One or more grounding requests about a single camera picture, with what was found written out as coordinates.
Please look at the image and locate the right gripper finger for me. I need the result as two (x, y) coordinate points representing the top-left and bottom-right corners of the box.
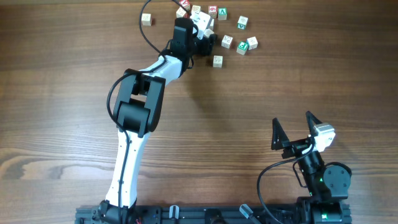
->
(271, 118), (290, 151)
(305, 111), (322, 134)

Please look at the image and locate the wooden picture block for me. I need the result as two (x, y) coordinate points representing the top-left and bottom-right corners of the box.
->
(221, 35), (233, 49)

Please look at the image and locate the blue edged wooden block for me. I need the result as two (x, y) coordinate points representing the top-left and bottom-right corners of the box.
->
(247, 37), (258, 50)

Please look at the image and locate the blue P wooden block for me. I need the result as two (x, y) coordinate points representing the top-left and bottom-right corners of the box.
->
(203, 29), (214, 38)

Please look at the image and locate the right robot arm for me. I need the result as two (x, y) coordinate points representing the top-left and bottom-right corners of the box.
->
(271, 111), (352, 223)

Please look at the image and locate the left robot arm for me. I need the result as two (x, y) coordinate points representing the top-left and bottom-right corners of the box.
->
(98, 13), (217, 223)

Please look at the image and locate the plain wooden block centre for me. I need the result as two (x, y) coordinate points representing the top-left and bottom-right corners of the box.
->
(209, 18), (215, 30)

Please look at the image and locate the plain wooden block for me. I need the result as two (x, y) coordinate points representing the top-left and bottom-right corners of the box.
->
(141, 13), (152, 26)
(209, 18), (215, 30)

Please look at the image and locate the wooden block lowest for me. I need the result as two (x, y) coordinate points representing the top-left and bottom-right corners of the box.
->
(213, 55), (223, 68)

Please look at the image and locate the green A block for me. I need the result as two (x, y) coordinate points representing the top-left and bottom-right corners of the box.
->
(218, 7), (228, 21)

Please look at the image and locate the red 9 block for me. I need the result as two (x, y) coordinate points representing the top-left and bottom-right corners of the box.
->
(208, 5), (218, 18)

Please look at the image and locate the green E block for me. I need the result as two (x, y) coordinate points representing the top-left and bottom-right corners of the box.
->
(236, 41), (249, 55)

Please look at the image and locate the blue X block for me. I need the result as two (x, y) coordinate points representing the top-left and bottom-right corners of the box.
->
(191, 5), (201, 13)

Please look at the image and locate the green V block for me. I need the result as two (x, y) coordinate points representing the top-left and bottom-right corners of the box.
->
(237, 16), (248, 30)

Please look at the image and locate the red edged wooden block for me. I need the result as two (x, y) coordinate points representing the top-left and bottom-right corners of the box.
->
(176, 7), (188, 18)

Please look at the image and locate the red letter block top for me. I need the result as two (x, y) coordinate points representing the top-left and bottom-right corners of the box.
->
(179, 0), (190, 11)

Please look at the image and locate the plain wooden block far left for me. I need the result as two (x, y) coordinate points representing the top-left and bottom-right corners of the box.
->
(141, 13), (152, 26)

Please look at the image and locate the right camera cable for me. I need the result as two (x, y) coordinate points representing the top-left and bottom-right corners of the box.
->
(256, 136), (315, 224)

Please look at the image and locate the camera cable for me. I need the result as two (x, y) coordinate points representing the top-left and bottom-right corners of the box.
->
(256, 136), (315, 224)
(106, 0), (193, 224)

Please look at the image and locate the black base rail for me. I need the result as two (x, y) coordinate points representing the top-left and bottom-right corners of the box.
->
(74, 203), (352, 224)

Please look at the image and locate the left camera cable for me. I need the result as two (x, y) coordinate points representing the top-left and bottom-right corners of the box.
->
(106, 0), (193, 224)

